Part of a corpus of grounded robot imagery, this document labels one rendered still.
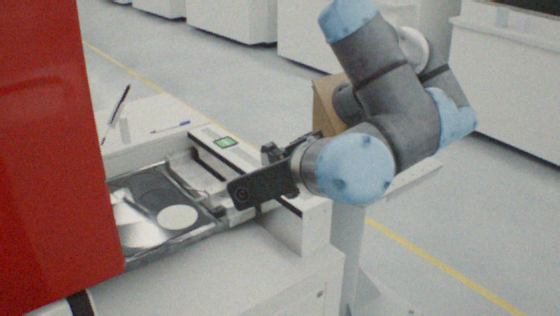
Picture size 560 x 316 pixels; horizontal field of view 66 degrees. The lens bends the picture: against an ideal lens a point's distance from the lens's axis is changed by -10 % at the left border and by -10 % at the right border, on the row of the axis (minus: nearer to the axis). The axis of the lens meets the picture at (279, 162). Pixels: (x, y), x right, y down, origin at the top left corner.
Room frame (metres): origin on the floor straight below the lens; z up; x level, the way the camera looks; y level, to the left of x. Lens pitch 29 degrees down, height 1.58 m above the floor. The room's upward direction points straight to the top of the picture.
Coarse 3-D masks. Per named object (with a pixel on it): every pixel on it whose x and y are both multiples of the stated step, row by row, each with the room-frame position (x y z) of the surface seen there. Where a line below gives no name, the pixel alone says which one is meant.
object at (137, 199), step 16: (128, 176) 1.14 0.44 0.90; (144, 176) 1.14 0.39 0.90; (160, 176) 1.14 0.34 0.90; (112, 192) 1.05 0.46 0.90; (128, 192) 1.05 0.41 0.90; (144, 192) 1.05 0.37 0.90; (160, 192) 1.06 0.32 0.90; (176, 192) 1.05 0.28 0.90; (112, 208) 0.98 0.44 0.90; (128, 208) 0.98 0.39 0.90; (144, 208) 0.98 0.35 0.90; (160, 208) 0.98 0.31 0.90; (128, 224) 0.91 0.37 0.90; (144, 224) 0.91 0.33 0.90; (192, 224) 0.91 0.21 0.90; (128, 240) 0.85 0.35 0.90; (144, 240) 0.85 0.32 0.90; (160, 240) 0.85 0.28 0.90; (128, 256) 0.79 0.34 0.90
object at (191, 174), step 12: (168, 168) 1.24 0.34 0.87; (180, 168) 1.22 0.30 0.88; (192, 168) 1.22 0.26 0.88; (180, 180) 1.17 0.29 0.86; (192, 180) 1.15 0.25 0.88; (204, 180) 1.15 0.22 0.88; (216, 180) 1.15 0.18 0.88; (192, 192) 1.12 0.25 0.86; (204, 204) 1.06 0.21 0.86; (216, 204) 1.03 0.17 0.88; (240, 216) 0.98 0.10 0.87; (252, 216) 1.01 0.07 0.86
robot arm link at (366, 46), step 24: (336, 0) 0.57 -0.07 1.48; (360, 0) 0.56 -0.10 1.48; (336, 24) 0.55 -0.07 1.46; (360, 24) 0.54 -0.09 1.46; (384, 24) 0.56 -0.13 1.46; (336, 48) 0.55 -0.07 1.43; (360, 48) 0.53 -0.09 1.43; (384, 48) 0.53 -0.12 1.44; (408, 48) 0.67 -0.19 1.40; (432, 48) 0.86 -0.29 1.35; (360, 72) 0.52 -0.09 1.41; (384, 72) 0.51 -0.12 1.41
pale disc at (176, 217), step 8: (168, 208) 0.98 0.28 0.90; (176, 208) 0.98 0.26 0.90; (184, 208) 0.98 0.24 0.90; (192, 208) 0.98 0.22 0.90; (160, 216) 0.94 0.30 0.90; (168, 216) 0.94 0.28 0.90; (176, 216) 0.94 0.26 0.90; (184, 216) 0.94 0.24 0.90; (192, 216) 0.94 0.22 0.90; (160, 224) 0.91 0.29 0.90; (168, 224) 0.91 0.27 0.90; (176, 224) 0.91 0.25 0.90; (184, 224) 0.91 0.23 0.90
